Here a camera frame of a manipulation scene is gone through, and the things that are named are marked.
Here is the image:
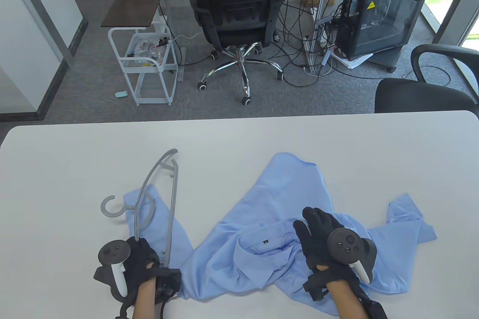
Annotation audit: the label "person's right hand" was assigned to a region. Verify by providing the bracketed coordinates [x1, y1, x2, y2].
[293, 207, 345, 272]

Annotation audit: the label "person's left hand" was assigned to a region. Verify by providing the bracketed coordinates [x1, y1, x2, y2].
[125, 237, 161, 299]

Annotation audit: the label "light blue long-sleeve shirt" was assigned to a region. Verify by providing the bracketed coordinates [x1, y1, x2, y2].
[123, 153, 437, 316]

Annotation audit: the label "gray plastic hanger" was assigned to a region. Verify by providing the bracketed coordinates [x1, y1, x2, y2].
[100, 149, 179, 271]

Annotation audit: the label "person's left forearm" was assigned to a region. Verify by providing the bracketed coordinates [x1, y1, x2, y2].
[131, 278, 158, 319]

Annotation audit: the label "person's right forearm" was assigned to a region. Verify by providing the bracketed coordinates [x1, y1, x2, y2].
[316, 263, 369, 319]

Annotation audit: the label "black handheld controller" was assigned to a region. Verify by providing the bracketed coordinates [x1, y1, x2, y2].
[327, 228, 378, 285]
[94, 240, 131, 303]

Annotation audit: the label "white rolling cart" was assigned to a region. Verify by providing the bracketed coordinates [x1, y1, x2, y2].
[108, 22, 179, 106]

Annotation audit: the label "black armchair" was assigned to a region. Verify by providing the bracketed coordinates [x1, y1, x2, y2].
[374, 44, 479, 114]

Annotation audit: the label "white papers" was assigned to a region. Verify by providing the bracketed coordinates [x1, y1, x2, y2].
[331, 50, 375, 70]

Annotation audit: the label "black computer stand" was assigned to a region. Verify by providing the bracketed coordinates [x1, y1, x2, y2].
[370, 48, 403, 73]

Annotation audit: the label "aluminium profile bar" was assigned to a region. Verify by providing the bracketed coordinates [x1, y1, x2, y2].
[178, 47, 187, 82]

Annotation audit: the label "clear storage bin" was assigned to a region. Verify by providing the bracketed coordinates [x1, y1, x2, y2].
[125, 33, 169, 69]

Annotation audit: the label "black computer tower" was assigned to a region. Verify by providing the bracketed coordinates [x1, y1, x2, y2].
[334, 0, 425, 61]

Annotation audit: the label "dark wooden side table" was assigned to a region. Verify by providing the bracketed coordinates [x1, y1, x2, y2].
[101, 0, 165, 28]

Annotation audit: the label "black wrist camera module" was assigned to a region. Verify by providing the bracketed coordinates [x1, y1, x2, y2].
[155, 269, 183, 299]

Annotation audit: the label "tangle of black cables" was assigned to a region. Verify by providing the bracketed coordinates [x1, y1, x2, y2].
[271, 0, 453, 89]

